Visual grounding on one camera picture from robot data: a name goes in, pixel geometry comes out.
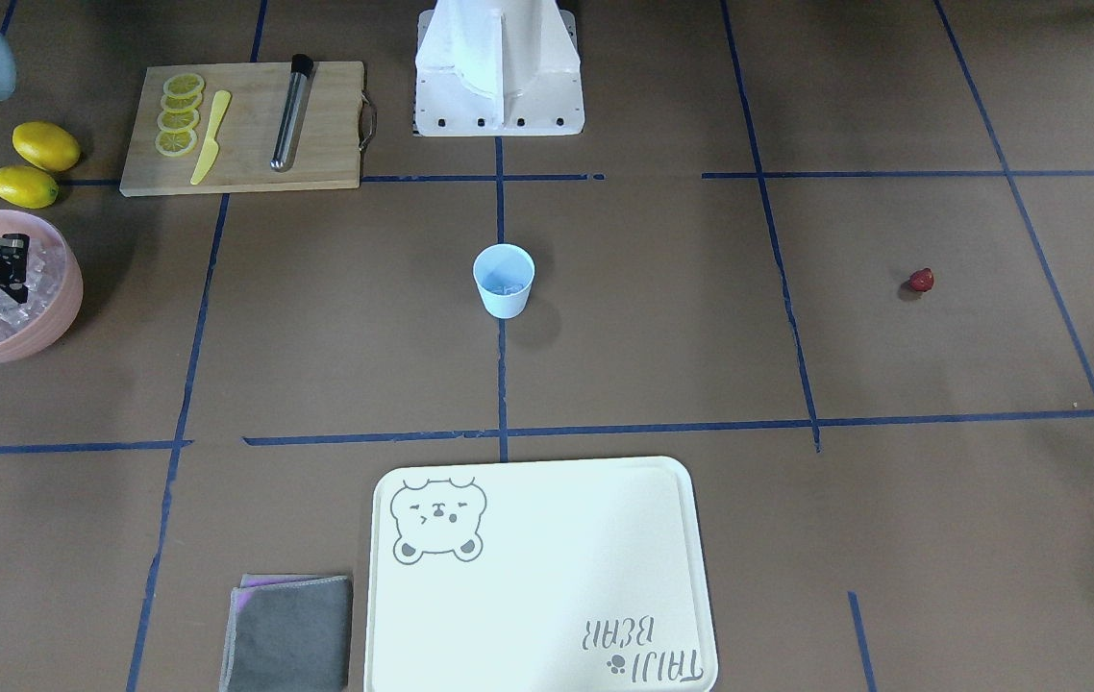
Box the light blue plastic cup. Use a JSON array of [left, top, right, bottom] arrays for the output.
[[472, 242, 535, 320]]

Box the steel cylinder tool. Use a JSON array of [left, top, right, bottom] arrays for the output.
[[269, 54, 315, 174]]

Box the lemon slice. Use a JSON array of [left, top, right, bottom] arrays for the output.
[[158, 109, 200, 133], [162, 73, 206, 98], [160, 92, 203, 114]]

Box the whole lemon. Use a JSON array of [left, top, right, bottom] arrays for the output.
[[11, 121, 82, 174], [0, 165, 60, 210]]

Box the grey folded cloth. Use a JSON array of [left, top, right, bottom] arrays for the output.
[[218, 574, 353, 691]]

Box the wooden cutting board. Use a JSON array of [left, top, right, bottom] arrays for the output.
[[119, 62, 374, 197]]

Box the lemon slice nearest board edge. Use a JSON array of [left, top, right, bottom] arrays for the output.
[[153, 130, 197, 159]]

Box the upper whole lemon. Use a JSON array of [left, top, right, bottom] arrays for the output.
[[11, 121, 82, 174]]

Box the red strawberry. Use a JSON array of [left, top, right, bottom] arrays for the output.
[[907, 268, 935, 293]]

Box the yellow plastic knife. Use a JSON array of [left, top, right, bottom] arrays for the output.
[[189, 90, 234, 185]]

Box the lower whole lemon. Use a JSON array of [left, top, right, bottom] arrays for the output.
[[0, 165, 60, 210]]

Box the pink bowl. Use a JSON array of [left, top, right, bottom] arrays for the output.
[[0, 210, 85, 364]]

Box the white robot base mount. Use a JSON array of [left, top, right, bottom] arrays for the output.
[[412, 1, 585, 137]]

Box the cream bear serving tray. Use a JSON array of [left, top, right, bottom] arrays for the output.
[[362, 456, 719, 691]]

